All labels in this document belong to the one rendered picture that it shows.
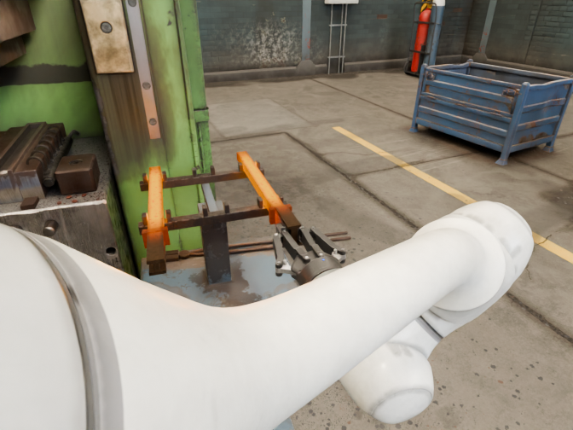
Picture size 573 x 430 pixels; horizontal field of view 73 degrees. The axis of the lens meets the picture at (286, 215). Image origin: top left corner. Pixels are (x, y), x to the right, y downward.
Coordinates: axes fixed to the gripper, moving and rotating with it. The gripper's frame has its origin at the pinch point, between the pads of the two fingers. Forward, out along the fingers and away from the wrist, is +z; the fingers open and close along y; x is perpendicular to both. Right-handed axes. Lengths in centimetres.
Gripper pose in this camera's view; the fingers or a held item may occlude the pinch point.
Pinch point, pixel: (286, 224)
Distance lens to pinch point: 76.9
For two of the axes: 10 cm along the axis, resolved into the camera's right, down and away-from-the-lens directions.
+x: 0.0, -8.7, -5.0
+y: 9.5, -1.6, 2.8
